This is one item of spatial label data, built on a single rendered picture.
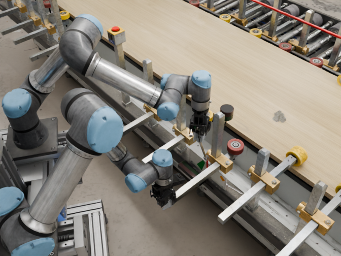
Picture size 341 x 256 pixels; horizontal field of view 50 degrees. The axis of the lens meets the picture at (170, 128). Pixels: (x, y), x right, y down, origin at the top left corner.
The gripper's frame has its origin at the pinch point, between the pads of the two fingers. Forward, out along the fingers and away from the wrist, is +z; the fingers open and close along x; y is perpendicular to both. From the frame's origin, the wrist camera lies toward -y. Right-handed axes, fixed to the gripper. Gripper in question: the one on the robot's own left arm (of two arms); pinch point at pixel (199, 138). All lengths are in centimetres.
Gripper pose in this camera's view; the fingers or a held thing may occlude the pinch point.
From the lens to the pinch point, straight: 164.6
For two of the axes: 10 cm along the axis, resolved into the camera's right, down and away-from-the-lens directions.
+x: 9.8, 1.3, -1.8
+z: 0.2, 7.5, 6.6
